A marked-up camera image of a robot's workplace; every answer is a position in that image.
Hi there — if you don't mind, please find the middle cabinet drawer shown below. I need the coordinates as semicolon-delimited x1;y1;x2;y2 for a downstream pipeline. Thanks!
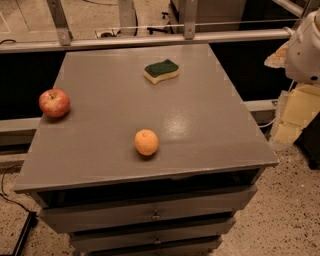
71;216;235;252

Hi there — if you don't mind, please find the orange fruit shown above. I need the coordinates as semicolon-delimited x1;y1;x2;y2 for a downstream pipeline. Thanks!
134;129;159;156

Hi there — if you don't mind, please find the cabinet drawer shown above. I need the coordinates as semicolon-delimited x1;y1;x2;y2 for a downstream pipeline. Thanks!
40;185;257;233
88;236;222;256
71;216;235;252

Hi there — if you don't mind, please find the black cable on floor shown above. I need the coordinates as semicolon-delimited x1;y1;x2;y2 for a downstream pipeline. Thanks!
0;163;33;214

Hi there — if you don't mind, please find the bottom cabinet drawer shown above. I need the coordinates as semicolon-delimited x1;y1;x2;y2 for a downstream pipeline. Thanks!
88;236;222;256

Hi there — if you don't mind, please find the white cable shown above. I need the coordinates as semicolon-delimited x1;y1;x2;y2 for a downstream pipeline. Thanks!
258;116;278;129

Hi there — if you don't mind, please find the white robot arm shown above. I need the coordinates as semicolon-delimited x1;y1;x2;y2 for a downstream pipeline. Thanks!
264;9;320;151

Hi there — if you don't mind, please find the green and yellow sponge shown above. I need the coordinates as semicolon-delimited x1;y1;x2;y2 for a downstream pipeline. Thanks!
144;59;179;84

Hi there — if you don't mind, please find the grey metal railing frame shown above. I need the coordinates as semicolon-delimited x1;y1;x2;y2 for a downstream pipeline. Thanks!
0;0;320;54

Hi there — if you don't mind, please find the top cabinet drawer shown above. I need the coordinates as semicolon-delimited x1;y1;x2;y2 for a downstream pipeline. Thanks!
40;185;257;233

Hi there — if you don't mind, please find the grey drawer cabinet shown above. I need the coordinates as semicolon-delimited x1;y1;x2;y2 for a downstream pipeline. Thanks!
15;44;278;256

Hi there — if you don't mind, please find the black flat floor object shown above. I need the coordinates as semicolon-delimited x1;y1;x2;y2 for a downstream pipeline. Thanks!
0;212;37;256

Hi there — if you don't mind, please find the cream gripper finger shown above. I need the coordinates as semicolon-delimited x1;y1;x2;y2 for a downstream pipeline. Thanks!
269;83;320;151
264;42;288;68

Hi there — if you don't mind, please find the red apple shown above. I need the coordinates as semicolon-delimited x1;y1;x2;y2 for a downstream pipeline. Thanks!
39;88;70;118

